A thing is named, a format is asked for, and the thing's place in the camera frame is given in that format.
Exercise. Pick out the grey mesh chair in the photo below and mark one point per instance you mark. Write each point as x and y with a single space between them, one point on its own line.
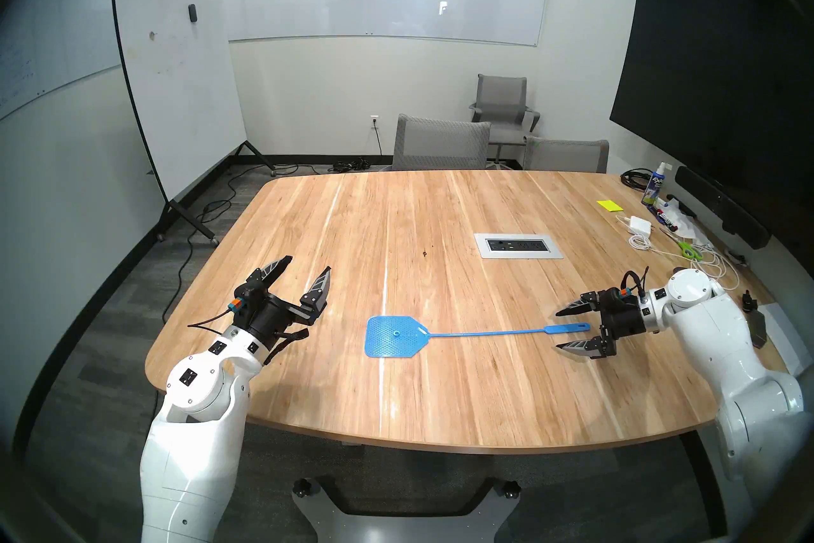
442 144
566 155

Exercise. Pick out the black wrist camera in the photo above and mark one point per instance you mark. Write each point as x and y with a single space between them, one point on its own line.
245 293
615 295

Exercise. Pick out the wall whiteboard with writing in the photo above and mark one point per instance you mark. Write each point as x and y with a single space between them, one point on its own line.
57 39

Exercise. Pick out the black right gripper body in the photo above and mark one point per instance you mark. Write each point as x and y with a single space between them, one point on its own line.
629 321

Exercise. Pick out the white mobile whiteboard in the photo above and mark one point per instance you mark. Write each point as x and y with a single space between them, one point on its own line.
184 90

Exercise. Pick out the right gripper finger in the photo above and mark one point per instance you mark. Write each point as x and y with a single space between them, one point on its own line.
582 305
584 348

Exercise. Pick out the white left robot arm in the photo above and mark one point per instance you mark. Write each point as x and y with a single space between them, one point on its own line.
191 452

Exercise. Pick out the red blue marker pack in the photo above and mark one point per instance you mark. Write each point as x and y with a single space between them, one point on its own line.
666 219

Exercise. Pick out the blue plastic fly swatter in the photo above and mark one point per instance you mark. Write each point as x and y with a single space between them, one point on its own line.
391 337

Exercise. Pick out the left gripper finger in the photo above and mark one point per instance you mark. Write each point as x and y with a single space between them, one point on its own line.
319 287
275 269

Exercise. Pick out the yellow sticky note pad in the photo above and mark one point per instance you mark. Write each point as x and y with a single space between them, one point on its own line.
610 205

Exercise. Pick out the white power adapter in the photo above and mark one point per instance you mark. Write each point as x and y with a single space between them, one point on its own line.
640 225

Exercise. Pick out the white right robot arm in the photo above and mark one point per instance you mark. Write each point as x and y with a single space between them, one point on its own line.
731 344

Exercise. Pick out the small black clip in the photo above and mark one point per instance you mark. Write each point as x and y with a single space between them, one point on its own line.
749 301

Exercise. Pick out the black video soundbar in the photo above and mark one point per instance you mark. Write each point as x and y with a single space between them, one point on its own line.
718 201

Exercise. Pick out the black wall television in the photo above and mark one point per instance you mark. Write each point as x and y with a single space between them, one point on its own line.
718 71

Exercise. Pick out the white plastic bag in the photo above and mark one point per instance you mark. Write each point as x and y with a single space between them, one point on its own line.
692 228

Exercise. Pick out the silver table power outlet box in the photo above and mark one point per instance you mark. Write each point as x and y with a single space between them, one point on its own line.
518 246

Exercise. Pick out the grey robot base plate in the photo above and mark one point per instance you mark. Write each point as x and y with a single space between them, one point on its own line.
407 532

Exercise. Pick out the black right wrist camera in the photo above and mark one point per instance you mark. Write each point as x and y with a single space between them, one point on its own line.
615 295

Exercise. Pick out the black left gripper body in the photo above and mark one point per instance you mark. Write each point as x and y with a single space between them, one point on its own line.
273 316

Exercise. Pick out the black table leg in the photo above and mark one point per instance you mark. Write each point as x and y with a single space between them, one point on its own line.
706 484

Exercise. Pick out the whiteboard cleaner spray bottle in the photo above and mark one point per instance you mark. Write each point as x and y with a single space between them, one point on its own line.
654 188

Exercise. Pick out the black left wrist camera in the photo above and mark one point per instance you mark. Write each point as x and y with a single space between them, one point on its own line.
245 293

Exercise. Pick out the grey office chair with armrests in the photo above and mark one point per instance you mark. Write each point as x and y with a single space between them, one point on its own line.
502 96

